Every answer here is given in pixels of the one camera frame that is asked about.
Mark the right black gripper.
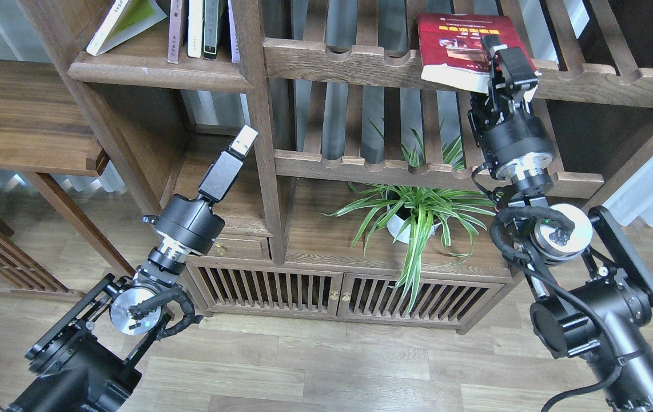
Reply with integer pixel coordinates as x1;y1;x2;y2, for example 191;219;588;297
468;34;538;136

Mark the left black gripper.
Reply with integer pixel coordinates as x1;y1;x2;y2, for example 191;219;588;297
197;125;259;203

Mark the red book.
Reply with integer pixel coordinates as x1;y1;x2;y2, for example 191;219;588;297
416;13;528;94

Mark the yellow green book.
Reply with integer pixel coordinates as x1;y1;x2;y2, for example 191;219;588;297
86;1;167;56

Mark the dark brown book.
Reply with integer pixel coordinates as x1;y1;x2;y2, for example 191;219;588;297
167;0;187;64

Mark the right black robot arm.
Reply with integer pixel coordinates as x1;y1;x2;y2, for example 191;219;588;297
468;34;653;411

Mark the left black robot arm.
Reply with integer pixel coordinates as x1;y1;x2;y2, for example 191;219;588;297
7;125;258;411

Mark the pale upright book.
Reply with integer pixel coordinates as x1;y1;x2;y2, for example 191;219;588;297
227;0;241;64

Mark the dark wooden bookshelf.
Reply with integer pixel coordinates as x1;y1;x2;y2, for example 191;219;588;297
19;1;653;333

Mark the dark green upright book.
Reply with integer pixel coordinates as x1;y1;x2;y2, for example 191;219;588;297
202;0;227;60

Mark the white upright book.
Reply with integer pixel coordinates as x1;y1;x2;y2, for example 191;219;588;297
187;0;205;58

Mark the white plant pot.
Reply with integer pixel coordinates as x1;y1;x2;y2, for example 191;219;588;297
387;208;442;244

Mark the green spider plant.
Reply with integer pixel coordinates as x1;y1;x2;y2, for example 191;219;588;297
320;123;537;312

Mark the wooden side table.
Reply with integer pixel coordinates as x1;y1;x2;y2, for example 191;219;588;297
0;60;134;302

